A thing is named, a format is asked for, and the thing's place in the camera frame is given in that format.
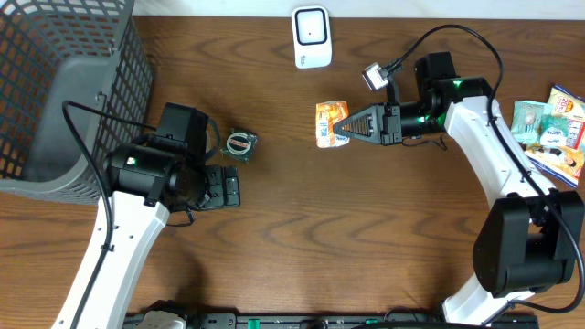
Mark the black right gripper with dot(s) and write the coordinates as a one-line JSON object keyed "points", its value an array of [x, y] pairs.
{"points": [[382, 123]]}

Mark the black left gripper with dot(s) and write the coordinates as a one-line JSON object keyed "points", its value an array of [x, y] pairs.
{"points": [[224, 186]]}

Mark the dark green round-logo packet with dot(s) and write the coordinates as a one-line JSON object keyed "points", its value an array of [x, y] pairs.
{"points": [[240, 145]]}

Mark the orange small snack packet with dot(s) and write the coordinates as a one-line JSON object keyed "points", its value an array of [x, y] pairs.
{"points": [[327, 114]]}

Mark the light green snack packet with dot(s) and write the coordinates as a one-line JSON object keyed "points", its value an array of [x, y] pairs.
{"points": [[526, 120]]}

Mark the teal small snack packet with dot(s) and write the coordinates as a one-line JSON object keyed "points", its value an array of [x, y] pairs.
{"points": [[554, 131]]}

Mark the large beige snack bag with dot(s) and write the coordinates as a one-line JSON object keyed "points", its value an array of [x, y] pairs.
{"points": [[563, 162]]}

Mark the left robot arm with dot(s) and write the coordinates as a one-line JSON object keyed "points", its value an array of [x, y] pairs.
{"points": [[141, 184]]}

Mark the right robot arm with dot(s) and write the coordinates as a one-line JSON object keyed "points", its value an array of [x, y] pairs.
{"points": [[529, 241]]}

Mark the white barcode scanner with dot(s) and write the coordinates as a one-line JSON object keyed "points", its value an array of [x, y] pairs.
{"points": [[312, 41]]}

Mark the dark grey mesh plastic basket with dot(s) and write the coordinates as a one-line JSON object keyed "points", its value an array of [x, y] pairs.
{"points": [[86, 51]]}

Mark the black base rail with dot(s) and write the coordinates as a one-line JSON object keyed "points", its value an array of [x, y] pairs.
{"points": [[166, 319]]}

